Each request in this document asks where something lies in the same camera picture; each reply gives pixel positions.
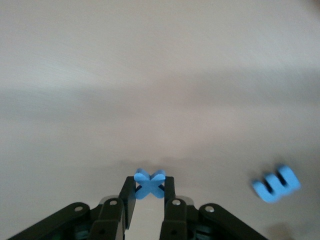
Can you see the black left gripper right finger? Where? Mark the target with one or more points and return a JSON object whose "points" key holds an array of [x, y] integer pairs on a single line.
{"points": [[180, 217]]}

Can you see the brown table cover sheet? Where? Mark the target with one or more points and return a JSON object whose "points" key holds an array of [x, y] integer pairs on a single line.
{"points": [[150, 75]]}

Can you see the blue letter x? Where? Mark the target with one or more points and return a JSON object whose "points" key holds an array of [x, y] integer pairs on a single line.
{"points": [[150, 185]]}

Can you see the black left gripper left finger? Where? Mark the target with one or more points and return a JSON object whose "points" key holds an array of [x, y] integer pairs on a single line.
{"points": [[110, 215]]}

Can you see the blue letter m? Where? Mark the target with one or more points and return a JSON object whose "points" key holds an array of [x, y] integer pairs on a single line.
{"points": [[272, 193]]}

